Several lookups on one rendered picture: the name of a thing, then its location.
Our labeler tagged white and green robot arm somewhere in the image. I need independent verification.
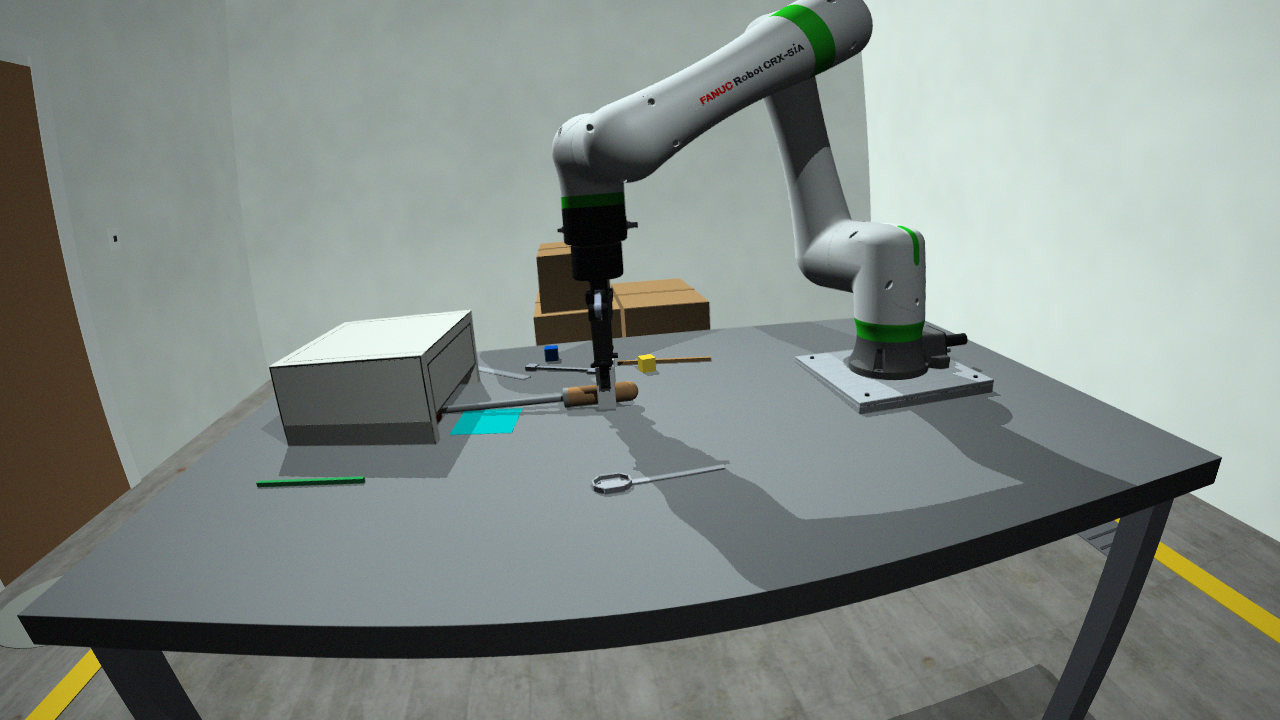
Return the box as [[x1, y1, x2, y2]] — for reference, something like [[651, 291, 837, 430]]
[[552, 0, 968, 380]]

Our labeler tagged green thin bar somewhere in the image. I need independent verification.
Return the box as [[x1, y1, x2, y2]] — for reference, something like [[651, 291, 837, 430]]
[[256, 477, 365, 487]]

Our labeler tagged teal square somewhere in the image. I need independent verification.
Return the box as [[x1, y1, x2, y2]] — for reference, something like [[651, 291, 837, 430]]
[[449, 407, 522, 436]]

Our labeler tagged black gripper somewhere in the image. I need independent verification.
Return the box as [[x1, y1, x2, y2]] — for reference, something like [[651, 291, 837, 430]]
[[570, 242, 623, 409]]

